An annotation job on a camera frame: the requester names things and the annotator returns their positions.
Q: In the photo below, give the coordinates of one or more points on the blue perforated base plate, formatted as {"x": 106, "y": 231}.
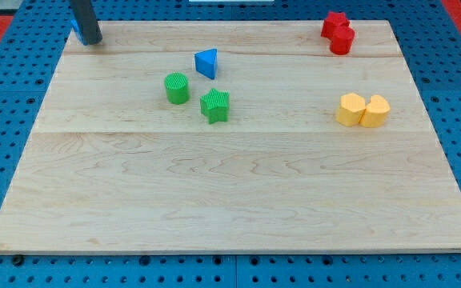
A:
{"x": 30, "y": 50}

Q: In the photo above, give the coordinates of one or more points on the red cylinder block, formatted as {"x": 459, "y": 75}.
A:
{"x": 341, "y": 40}

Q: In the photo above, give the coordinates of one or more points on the yellow hexagon block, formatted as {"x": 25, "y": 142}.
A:
{"x": 350, "y": 110}

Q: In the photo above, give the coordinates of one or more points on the blue cube block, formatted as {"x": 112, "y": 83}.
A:
{"x": 77, "y": 31}

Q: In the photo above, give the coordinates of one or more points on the red star block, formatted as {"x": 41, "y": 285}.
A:
{"x": 332, "y": 21}

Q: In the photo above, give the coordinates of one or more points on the green cylinder block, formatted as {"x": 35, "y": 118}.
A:
{"x": 177, "y": 88}

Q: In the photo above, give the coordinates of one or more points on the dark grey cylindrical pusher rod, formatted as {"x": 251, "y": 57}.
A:
{"x": 84, "y": 14}

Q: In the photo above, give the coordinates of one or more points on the blue triangle block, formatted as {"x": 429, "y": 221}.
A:
{"x": 206, "y": 63}

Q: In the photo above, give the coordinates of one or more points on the light wooden board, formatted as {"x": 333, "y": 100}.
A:
{"x": 111, "y": 167}

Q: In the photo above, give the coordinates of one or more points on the green star block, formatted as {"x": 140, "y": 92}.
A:
{"x": 215, "y": 105}

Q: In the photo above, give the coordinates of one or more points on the yellow heart block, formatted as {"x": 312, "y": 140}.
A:
{"x": 376, "y": 112}

